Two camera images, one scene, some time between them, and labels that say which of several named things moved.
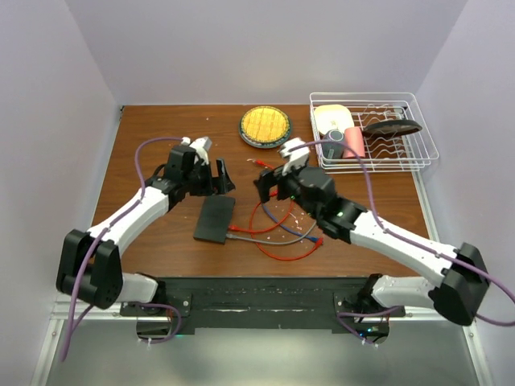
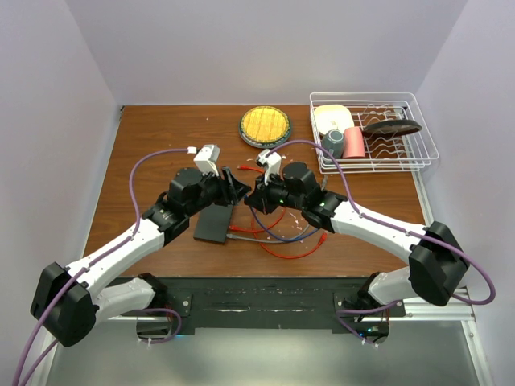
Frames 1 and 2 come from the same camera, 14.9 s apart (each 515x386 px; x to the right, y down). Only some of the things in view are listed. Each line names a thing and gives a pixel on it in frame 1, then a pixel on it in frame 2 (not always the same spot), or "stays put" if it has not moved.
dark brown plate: [388, 129] stays put
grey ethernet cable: [232, 236] stays put
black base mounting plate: [183, 305] stays put
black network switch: [214, 219] stays put
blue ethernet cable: [279, 224] to [270, 234]
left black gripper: [225, 183] to [230, 192]
